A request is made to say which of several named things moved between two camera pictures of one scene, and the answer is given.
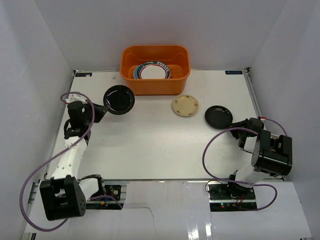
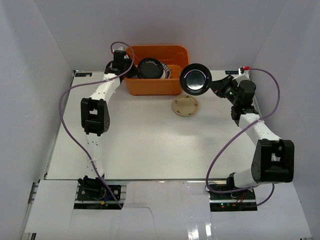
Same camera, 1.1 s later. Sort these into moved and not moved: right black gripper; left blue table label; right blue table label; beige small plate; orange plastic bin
Moved: right black gripper
Not moved: left blue table label; orange plastic bin; beige small plate; right blue table label
